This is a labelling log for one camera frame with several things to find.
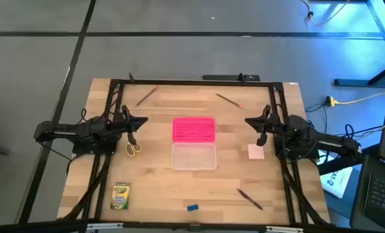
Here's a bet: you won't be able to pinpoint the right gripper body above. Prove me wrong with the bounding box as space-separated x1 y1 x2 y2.
257 105 280 146

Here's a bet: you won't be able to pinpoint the black cable bundle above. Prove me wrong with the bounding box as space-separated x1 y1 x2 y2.
281 161 329 226
62 154 111 221

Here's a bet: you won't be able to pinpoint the white printed box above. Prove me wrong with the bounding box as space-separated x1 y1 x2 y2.
320 151 355 199

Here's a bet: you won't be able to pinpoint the beige floor cable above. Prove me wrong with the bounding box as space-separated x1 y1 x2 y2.
300 0 351 27

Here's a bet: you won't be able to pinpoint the purple pen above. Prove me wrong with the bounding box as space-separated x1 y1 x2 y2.
236 188 264 211

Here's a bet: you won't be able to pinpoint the black floor cable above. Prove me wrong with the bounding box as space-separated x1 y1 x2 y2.
305 102 385 155

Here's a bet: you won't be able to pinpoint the Crayola crayon box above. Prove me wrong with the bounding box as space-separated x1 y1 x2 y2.
109 181 132 210

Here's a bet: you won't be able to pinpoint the black power strip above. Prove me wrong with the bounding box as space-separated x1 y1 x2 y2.
201 74 261 82

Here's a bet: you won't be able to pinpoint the dark pencil with orange eraser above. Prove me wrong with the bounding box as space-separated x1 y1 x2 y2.
135 85 160 107
215 93 245 109

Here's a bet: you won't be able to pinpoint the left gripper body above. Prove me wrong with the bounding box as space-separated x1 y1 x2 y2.
116 105 137 146

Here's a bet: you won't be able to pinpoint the sticky note pad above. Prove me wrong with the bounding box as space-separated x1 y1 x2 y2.
247 143 265 161

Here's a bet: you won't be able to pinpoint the pink-lidded clear pencil case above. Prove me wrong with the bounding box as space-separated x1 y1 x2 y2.
171 116 218 172

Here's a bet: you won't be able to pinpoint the black laptop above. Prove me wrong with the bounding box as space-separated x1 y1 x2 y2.
349 154 385 232

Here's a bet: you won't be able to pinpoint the yellow-handled scissors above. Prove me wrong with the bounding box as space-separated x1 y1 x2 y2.
125 137 143 158

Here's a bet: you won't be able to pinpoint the metal desk leg frame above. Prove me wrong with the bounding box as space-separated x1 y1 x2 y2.
333 0 385 88

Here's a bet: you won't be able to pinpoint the yellow extension cord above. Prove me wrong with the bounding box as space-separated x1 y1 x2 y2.
326 89 385 107

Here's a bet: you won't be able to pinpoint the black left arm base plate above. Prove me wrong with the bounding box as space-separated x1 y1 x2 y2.
71 140 118 155

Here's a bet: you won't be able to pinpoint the silver bracket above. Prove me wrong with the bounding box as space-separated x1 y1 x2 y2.
265 225 305 233

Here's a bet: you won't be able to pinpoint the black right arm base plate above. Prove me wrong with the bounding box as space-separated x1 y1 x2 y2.
274 142 320 160

